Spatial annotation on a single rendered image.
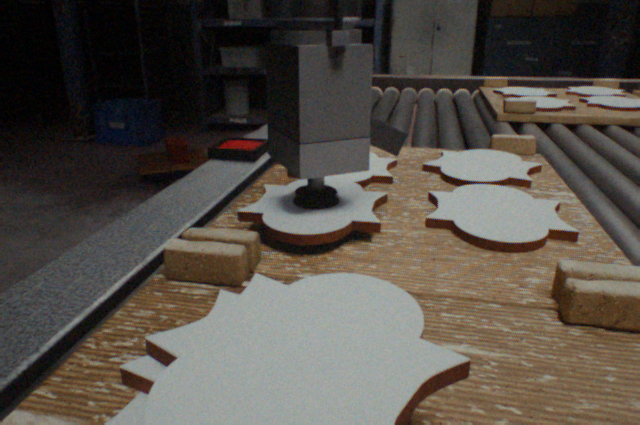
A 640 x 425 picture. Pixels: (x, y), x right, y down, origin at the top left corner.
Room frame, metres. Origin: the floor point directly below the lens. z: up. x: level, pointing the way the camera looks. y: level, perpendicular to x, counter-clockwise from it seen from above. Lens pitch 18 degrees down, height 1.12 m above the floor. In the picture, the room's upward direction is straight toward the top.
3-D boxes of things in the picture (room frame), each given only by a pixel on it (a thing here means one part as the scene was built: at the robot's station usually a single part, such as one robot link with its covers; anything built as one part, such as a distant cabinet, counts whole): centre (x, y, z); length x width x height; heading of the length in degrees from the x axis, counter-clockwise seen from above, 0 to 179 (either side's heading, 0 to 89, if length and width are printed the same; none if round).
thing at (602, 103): (1.14, -0.57, 0.94); 0.41 x 0.35 x 0.04; 168
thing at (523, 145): (0.67, -0.27, 0.95); 0.06 x 0.02 x 0.03; 78
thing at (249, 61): (5.26, 0.75, 0.74); 0.44 x 0.36 x 0.20; 71
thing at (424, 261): (0.51, -0.10, 0.93); 0.41 x 0.35 x 0.02; 168
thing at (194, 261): (0.32, 0.08, 0.95); 0.06 x 0.02 x 0.03; 78
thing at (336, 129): (0.43, -0.02, 1.05); 0.12 x 0.09 x 0.16; 113
